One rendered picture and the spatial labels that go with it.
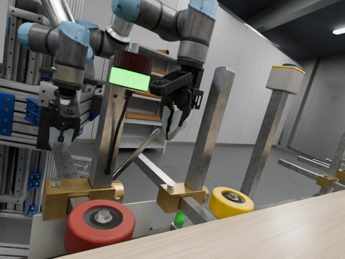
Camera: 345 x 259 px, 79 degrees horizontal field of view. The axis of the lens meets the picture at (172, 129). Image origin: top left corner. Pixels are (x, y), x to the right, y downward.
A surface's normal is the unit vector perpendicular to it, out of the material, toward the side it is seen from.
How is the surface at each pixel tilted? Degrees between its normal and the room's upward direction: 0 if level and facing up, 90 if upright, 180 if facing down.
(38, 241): 90
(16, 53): 90
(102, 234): 0
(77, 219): 0
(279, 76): 90
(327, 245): 0
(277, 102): 90
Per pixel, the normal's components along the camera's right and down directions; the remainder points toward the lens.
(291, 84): 0.54, 0.28
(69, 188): 0.23, -0.96
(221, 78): -0.81, -0.09
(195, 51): 0.14, 0.22
